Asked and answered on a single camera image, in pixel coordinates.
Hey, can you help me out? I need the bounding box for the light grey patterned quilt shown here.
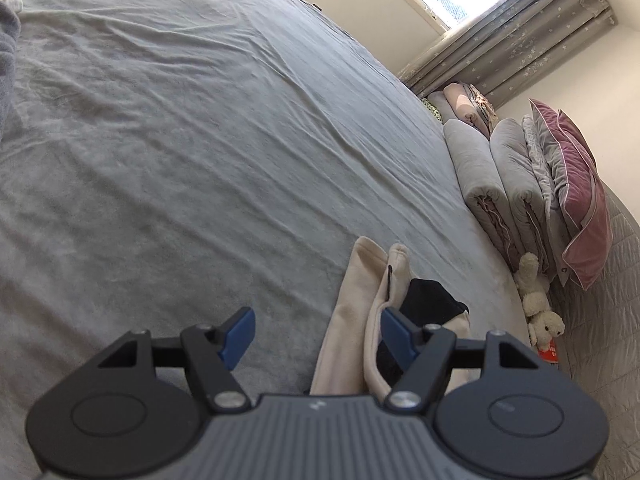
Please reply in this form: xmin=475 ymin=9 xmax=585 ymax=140
xmin=522 ymin=115 xmax=560 ymax=212

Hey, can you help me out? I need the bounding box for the red paperback book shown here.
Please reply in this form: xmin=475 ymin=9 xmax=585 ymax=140
xmin=538 ymin=339 xmax=560 ymax=365

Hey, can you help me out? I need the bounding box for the grey bed sheet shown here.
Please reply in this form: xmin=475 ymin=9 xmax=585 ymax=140
xmin=1 ymin=0 xmax=526 ymax=479

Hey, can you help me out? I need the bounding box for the grey right window curtain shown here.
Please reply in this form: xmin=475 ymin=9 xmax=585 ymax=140
xmin=399 ymin=0 xmax=616 ymax=108

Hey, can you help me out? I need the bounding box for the folded grey quilt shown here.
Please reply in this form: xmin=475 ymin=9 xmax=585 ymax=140
xmin=489 ymin=118 xmax=570 ymax=285
xmin=444 ymin=119 xmax=524 ymax=272

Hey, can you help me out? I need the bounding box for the beige black raglan bear shirt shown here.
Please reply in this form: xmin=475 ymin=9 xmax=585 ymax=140
xmin=310 ymin=236 xmax=471 ymax=401

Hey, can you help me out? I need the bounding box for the upper folded grey quilt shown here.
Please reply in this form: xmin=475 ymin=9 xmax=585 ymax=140
xmin=489 ymin=118 xmax=570 ymax=285

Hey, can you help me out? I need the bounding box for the grey folded garment pile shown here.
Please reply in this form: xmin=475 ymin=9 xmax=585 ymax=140
xmin=0 ymin=0 xmax=23 ymax=130

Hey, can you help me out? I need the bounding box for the grey quilted headboard cover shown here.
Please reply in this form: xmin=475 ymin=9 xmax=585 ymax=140
xmin=551 ymin=190 xmax=639 ymax=453

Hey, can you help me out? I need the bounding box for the white plush toy dog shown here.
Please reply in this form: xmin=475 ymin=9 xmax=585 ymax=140
xmin=514 ymin=252 xmax=565 ymax=352

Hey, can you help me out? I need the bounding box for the lower folded grey quilt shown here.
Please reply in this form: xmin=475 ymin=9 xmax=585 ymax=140
xmin=444 ymin=119 xmax=524 ymax=272

